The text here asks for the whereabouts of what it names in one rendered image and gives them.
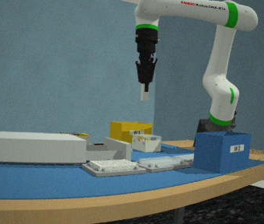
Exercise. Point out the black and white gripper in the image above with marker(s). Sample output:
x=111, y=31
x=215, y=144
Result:
x=145, y=71

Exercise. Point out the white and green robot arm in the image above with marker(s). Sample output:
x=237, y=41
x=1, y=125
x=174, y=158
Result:
x=229, y=17

